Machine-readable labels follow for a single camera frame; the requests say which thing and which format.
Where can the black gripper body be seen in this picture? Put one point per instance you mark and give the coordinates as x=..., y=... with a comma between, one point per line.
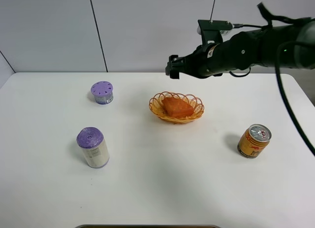
x=240, y=52

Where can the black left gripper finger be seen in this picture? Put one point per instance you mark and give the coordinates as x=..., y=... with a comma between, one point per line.
x=174, y=73

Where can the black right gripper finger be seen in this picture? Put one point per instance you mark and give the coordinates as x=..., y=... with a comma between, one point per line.
x=174, y=61

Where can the orange triangular bread piece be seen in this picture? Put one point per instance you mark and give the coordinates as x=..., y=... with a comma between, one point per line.
x=177, y=108

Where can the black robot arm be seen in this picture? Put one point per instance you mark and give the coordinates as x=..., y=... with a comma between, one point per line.
x=291, y=46

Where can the orange woven basket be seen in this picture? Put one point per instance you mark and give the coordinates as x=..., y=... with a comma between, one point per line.
x=156, y=107

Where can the purple lidded air freshener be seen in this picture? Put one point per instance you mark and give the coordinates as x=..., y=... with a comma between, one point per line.
x=102, y=92

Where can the gold drink can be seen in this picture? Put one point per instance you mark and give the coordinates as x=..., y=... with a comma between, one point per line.
x=254, y=140

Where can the purple trash bag roll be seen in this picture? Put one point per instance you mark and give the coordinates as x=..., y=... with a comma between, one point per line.
x=91, y=141

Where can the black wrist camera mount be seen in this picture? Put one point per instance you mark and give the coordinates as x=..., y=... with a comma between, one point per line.
x=211, y=31

